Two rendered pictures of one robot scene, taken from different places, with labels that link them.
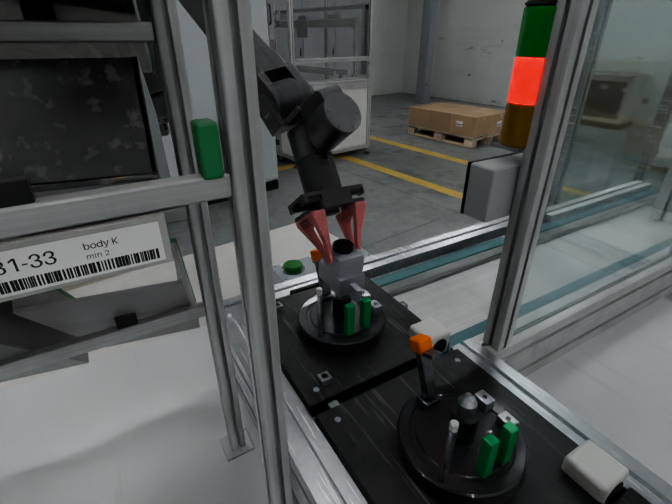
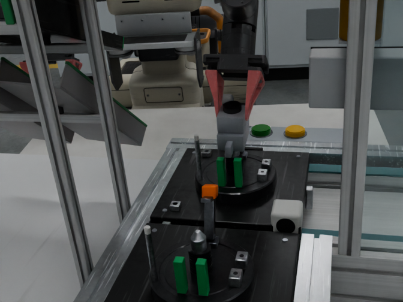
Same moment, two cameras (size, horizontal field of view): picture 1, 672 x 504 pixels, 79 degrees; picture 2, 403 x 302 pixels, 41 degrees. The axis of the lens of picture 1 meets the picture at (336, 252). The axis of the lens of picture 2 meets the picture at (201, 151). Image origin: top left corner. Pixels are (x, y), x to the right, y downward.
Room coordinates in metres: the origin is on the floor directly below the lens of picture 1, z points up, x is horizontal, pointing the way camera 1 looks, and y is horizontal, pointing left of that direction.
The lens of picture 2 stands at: (-0.07, -0.56, 1.46)
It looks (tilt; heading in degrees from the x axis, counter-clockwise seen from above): 28 degrees down; 46
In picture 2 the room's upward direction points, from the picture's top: 5 degrees counter-clockwise
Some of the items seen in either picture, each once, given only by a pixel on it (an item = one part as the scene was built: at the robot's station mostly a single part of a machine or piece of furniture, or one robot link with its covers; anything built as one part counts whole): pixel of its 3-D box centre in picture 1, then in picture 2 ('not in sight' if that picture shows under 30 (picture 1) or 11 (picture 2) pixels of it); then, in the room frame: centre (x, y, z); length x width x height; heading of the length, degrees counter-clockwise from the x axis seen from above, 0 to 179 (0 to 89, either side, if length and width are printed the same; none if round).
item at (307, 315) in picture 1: (341, 319); (235, 177); (0.53, -0.01, 0.98); 0.14 x 0.14 x 0.02
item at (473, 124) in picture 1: (456, 123); not in sight; (6.27, -1.79, 0.20); 1.20 x 0.80 x 0.41; 38
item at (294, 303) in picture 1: (341, 329); (235, 186); (0.53, -0.01, 0.96); 0.24 x 0.24 x 0.02; 31
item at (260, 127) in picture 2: (293, 268); (261, 132); (0.72, 0.09, 0.96); 0.04 x 0.04 x 0.02
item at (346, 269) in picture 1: (345, 267); (231, 126); (0.52, -0.01, 1.08); 0.08 x 0.04 x 0.07; 31
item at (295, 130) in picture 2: not in sight; (295, 133); (0.75, 0.03, 0.96); 0.04 x 0.04 x 0.02
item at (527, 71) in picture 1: (533, 80); not in sight; (0.52, -0.23, 1.33); 0.05 x 0.05 x 0.05
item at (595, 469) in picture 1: (464, 420); (200, 255); (0.31, -0.14, 1.01); 0.24 x 0.24 x 0.13; 31
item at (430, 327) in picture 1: (429, 338); (286, 217); (0.49, -0.14, 0.97); 0.05 x 0.05 x 0.04; 31
